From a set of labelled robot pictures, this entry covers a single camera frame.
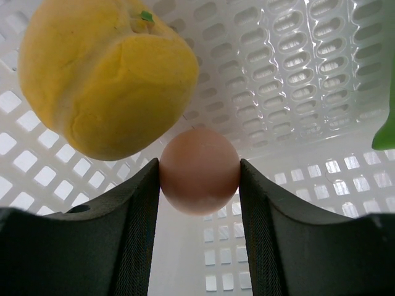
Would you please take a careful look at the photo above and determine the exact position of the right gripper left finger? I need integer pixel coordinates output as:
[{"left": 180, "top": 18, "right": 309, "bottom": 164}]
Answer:
[{"left": 1, "top": 159, "right": 160, "bottom": 295}]

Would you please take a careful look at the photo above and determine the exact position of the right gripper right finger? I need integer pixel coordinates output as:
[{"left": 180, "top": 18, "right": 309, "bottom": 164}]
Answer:
[{"left": 239, "top": 160, "right": 394, "bottom": 295}]

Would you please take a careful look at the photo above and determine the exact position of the white plastic basket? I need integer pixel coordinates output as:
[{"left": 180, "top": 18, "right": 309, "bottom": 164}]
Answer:
[{"left": 1, "top": 1, "right": 394, "bottom": 295}]

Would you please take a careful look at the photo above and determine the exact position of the green toy vegetable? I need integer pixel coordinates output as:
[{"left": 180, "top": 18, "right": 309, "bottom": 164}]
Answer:
[{"left": 372, "top": 58, "right": 395, "bottom": 150}]

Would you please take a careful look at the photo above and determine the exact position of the pink toy egg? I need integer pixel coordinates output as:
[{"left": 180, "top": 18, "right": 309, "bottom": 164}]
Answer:
[{"left": 159, "top": 128, "right": 241, "bottom": 216}]

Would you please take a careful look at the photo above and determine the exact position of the yellow toy fruit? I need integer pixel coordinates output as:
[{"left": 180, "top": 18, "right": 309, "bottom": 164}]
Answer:
[{"left": 18, "top": 1, "right": 199, "bottom": 161}]

